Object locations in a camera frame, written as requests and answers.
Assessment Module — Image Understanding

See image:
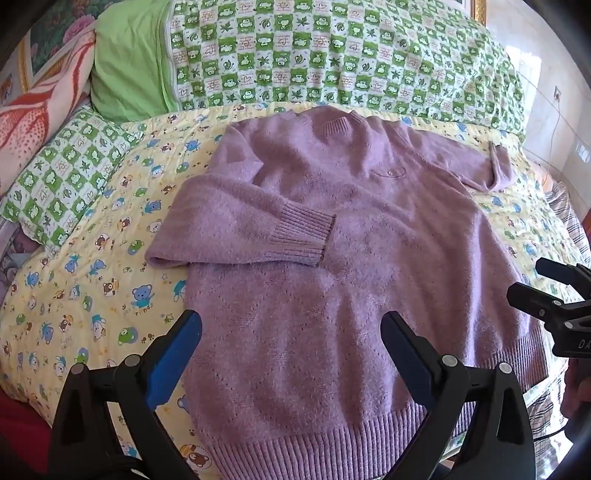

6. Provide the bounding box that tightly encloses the purple knitted sweater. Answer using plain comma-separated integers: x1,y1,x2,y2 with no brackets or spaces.
147,111,555,480

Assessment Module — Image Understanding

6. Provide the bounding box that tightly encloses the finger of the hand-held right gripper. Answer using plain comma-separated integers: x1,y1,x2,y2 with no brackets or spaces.
536,257,591,289
506,281,570,326

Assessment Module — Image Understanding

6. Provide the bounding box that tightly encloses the lilac printed cloth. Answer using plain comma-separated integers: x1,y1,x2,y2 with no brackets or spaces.
0,217,51,289

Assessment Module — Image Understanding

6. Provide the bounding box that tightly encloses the person's red garment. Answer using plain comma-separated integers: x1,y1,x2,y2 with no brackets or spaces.
0,394,54,480

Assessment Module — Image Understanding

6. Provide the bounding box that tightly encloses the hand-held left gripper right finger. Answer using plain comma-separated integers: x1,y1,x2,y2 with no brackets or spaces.
379,311,539,480

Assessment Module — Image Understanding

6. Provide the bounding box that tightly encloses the gold picture frame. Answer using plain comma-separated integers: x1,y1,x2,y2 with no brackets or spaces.
443,0,488,21

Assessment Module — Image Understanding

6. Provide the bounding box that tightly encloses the red floral blanket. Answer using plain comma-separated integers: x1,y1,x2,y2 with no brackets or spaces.
0,23,98,195

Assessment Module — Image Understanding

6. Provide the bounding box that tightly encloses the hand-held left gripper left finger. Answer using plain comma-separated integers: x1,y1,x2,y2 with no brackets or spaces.
48,309,202,480

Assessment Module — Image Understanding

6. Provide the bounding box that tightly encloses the green checkered pillow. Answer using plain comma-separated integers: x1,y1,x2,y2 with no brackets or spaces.
0,104,144,250

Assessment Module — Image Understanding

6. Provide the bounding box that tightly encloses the person's right hand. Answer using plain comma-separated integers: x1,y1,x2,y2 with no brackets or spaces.
560,356,591,418

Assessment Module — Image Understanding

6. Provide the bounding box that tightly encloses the striped plaid cloth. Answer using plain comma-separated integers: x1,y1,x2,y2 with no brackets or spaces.
526,182,591,444

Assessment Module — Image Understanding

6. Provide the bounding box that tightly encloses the thin wall cable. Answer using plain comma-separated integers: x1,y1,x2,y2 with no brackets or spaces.
546,99,563,185

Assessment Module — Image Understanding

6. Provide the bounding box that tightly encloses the green checkered folded quilt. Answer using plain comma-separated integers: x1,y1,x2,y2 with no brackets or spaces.
90,0,527,139

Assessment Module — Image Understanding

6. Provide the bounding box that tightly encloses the yellow cartoon bear quilt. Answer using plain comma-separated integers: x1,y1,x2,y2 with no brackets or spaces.
0,99,587,480

